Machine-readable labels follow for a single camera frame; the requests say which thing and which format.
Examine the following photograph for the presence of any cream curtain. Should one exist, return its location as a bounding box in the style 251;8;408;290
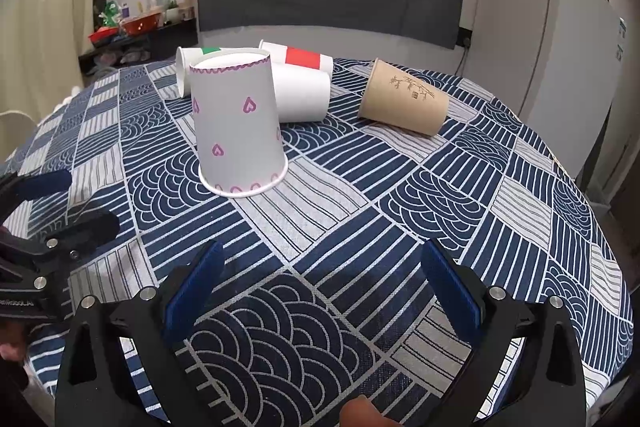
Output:
0;0;115;128

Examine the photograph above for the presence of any brown paper cup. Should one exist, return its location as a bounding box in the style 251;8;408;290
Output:
357;58;450;138

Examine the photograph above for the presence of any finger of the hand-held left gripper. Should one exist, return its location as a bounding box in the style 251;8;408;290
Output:
0;169;74;220
0;209;121;282

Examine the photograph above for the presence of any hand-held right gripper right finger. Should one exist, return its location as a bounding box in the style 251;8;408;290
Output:
420;238;586;427

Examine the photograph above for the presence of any white refrigerator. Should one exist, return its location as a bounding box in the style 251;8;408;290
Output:
467;0;628;188

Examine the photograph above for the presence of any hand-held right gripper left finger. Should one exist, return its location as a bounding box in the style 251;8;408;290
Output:
55;239;226;427

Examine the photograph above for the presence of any person's left hand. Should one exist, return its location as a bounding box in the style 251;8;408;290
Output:
0;324;31;363

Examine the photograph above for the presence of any white cup with purple hearts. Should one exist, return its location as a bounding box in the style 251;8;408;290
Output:
188;49;290;198

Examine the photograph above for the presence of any white cup with green stripe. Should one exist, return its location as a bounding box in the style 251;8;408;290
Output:
175;46;236;99

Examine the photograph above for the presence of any blue patterned tablecloth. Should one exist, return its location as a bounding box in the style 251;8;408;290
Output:
0;52;636;427

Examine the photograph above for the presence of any plain white cup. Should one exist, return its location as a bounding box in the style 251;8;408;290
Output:
270;63;332;122

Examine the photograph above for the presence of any black shelf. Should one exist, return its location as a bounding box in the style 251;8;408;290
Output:
77;19;199;74

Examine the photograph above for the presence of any white cup with red band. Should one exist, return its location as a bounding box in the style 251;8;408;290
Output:
258;40;334;75

